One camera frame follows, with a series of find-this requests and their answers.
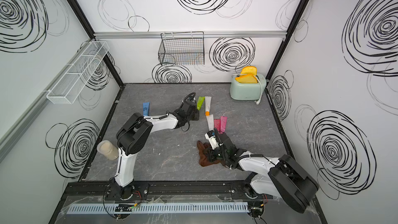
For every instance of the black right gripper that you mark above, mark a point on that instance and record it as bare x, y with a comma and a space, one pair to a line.
211, 154

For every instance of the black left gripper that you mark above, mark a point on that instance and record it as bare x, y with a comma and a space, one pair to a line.
196, 112

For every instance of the green toothpaste tube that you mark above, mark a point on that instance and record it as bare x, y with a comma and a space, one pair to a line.
200, 102

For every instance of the white pink-cap toothpaste tube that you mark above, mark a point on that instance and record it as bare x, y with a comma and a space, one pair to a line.
210, 122

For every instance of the brown cloth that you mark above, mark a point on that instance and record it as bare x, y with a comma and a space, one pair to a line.
203, 151

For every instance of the crimson pink toothpaste tube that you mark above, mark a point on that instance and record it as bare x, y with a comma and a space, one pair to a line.
217, 124

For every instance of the magenta toothpaste tube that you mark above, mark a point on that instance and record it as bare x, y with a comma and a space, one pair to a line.
223, 124

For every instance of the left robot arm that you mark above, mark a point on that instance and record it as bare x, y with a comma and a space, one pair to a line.
133, 135

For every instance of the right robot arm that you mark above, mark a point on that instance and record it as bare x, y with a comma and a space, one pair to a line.
279, 177

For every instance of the blue toothpaste tube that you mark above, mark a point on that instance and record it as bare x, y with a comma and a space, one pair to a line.
146, 107

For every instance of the mint green toaster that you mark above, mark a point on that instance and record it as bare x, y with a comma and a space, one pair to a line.
247, 91

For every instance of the yellow toast slice front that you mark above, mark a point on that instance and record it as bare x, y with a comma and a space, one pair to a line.
246, 79

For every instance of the yellow toast slice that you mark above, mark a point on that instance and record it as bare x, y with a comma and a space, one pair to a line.
249, 70
246, 79

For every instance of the yellow toast slice back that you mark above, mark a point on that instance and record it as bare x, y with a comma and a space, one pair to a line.
249, 70

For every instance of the beige sponge roll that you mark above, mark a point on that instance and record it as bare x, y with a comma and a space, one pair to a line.
106, 148

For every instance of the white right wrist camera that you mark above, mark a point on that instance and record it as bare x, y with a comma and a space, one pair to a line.
212, 138

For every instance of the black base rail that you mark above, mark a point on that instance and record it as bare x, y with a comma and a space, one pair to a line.
146, 190

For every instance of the black wire wall basket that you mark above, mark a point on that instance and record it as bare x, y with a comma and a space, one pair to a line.
182, 48

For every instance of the grey slotted cable duct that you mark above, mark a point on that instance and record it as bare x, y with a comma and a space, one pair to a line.
158, 208

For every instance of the white wire wall basket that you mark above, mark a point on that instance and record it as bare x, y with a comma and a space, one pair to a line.
88, 70

